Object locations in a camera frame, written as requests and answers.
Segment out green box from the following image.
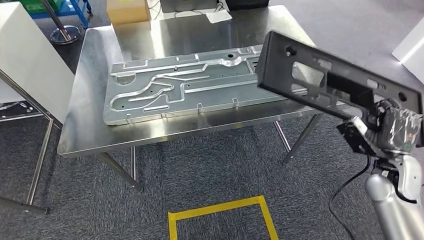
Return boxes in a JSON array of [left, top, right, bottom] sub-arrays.
[[18, 0, 64, 14]]

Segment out grey stamped sheet metal panel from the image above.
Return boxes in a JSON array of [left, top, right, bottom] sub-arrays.
[[102, 44, 292, 127]]

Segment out metal stand frame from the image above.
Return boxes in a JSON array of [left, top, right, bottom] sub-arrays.
[[0, 69, 64, 216]]

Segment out stainless steel workbench table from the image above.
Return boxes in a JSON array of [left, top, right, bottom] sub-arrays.
[[56, 4, 357, 194]]

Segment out white paper sheet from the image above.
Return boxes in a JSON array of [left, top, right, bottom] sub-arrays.
[[205, 9, 233, 24]]

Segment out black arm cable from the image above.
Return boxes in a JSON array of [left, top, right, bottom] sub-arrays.
[[327, 153, 372, 240]]

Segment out cardboard box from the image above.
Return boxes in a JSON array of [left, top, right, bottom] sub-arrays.
[[105, 0, 152, 26]]

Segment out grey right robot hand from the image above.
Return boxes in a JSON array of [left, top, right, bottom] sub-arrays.
[[367, 97, 424, 155]]

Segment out white board panel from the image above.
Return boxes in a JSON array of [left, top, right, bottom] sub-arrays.
[[0, 1, 76, 125]]

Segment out black plastic panel part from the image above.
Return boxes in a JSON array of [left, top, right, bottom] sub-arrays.
[[255, 30, 424, 122]]

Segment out chrome stanchion post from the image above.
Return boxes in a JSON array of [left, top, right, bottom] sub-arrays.
[[39, 0, 81, 46]]

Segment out blue metal cart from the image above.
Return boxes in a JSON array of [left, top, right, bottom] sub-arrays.
[[28, 0, 94, 29]]

